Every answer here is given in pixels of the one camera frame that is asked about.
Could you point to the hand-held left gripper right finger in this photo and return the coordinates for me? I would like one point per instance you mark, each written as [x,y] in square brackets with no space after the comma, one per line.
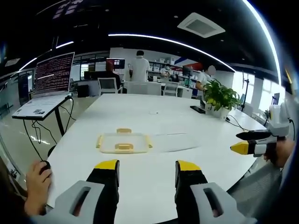
[224,200]

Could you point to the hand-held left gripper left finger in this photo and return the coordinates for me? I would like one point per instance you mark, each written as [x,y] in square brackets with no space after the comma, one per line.
[70,200]

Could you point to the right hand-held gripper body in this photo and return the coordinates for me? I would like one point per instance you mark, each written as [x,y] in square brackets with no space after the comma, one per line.
[278,121]

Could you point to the person's right hand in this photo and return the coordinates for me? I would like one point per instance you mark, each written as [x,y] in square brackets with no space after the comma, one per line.
[282,152]

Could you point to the grey mesh chair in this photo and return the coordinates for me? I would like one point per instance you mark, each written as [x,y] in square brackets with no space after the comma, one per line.
[257,184]

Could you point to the black computer mouse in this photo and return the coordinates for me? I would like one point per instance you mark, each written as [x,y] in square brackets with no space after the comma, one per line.
[45,166]

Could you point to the black tripod stand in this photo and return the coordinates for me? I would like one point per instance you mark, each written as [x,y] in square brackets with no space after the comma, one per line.
[244,93]

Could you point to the green potted plant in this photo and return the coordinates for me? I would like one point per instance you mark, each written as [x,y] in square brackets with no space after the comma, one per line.
[219,95]

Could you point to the black smartphone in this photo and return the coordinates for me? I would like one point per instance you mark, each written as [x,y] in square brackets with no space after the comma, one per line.
[197,109]

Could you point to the clear plastic box yellow clasps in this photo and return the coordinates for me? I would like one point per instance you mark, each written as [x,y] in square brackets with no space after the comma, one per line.
[123,142]

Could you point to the black laptop stand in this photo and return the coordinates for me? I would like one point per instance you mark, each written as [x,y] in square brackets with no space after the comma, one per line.
[61,116]

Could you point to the white office chair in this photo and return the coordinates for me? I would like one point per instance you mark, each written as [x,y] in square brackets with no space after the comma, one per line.
[108,85]
[171,88]

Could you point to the white background desk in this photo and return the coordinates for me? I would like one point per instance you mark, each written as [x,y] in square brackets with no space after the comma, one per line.
[142,87]

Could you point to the ceiling air conditioner vent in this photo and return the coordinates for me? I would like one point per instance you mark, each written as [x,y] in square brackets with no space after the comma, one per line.
[201,25]

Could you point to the open silver laptop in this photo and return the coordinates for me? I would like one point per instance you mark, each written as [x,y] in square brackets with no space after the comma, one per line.
[52,77]

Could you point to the desktop monitor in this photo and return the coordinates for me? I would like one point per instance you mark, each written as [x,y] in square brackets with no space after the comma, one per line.
[118,63]

